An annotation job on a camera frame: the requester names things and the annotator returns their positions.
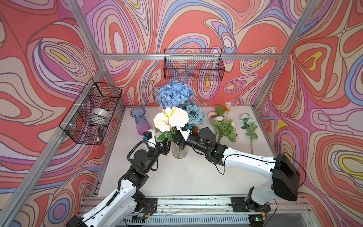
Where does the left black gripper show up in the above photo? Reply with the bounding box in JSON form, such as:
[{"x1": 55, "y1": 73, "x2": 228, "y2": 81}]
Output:
[{"x1": 143, "y1": 133, "x2": 171, "y2": 175}]

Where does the clear ribbed glass vase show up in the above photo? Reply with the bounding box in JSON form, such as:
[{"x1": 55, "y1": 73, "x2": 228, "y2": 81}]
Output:
[{"x1": 171, "y1": 142, "x2": 187, "y2": 159}]

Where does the cream peach rose bunch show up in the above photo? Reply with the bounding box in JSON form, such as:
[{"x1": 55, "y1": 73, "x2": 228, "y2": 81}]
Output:
[{"x1": 153, "y1": 107, "x2": 189, "y2": 141}]

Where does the teal rose flower stem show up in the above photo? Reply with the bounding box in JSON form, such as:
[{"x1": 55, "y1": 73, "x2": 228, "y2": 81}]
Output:
[{"x1": 180, "y1": 102, "x2": 207, "y2": 126}]

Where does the blue purple glass vase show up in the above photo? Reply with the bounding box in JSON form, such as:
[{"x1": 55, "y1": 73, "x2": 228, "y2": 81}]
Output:
[{"x1": 130, "y1": 107, "x2": 151, "y2": 136}]

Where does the blue hydrangea flower stem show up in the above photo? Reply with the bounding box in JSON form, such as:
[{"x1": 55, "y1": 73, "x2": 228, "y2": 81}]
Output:
[{"x1": 157, "y1": 82, "x2": 194, "y2": 109}]

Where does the white green flower bunch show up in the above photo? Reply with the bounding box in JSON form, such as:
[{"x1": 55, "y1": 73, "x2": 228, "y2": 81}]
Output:
[{"x1": 207, "y1": 111, "x2": 239, "y2": 143}]

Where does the pale teal flower stem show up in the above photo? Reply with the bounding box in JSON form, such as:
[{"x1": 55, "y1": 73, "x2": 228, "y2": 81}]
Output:
[{"x1": 240, "y1": 113, "x2": 259, "y2": 154}]

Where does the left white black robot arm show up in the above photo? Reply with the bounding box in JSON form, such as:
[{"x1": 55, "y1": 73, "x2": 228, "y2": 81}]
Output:
[{"x1": 66, "y1": 138, "x2": 171, "y2": 227}]

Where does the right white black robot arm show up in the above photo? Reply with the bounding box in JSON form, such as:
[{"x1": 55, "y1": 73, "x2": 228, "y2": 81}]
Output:
[{"x1": 172, "y1": 126, "x2": 301, "y2": 211}]

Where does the orange flower stem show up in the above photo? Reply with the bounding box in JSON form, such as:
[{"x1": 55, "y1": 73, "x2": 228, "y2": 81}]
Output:
[{"x1": 215, "y1": 101, "x2": 232, "y2": 116}]

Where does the small black device in basket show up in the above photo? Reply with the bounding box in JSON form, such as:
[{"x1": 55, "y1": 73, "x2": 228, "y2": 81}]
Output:
[{"x1": 96, "y1": 128, "x2": 104, "y2": 144}]

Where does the white tape roll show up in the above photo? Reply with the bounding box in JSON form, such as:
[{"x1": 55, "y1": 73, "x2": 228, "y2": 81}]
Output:
[{"x1": 91, "y1": 108, "x2": 112, "y2": 119}]

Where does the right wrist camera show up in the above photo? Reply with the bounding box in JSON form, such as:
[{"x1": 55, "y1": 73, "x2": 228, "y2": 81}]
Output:
[{"x1": 179, "y1": 125, "x2": 192, "y2": 141}]

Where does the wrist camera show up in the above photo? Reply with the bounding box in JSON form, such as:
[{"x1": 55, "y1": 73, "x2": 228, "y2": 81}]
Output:
[
  {"x1": 143, "y1": 129, "x2": 156, "y2": 148},
  {"x1": 179, "y1": 125, "x2": 192, "y2": 141}
]

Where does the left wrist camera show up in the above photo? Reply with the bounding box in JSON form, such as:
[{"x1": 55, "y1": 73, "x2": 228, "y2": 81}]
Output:
[{"x1": 143, "y1": 129, "x2": 156, "y2": 148}]

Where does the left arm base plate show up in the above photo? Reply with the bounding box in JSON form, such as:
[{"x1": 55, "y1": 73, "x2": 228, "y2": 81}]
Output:
[{"x1": 133, "y1": 197, "x2": 158, "y2": 215}]

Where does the black wire basket back wall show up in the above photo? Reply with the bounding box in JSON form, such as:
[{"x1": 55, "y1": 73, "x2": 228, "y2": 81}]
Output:
[{"x1": 164, "y1": 47, "x2": 225, "y2": 82}]

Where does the black wire basket wall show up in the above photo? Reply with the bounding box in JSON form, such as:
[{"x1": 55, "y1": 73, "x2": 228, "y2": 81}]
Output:
[
  {"x1": 164, "y1": 47, "x2": 225, "y2": 82},
  {"x1": 59, "y1": 78, "x2": 122, "y2": 146}
]

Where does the black wire basket left wall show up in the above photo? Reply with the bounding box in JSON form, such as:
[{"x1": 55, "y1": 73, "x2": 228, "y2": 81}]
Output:
[{"x1": 59, "y1": 78, "x2": 122, "y2": 146}]

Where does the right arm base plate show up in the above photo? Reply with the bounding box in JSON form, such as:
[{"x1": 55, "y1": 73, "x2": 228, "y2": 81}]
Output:
[{"x1": 230, "y1": 197, "x2": 271, "y2": 213}]

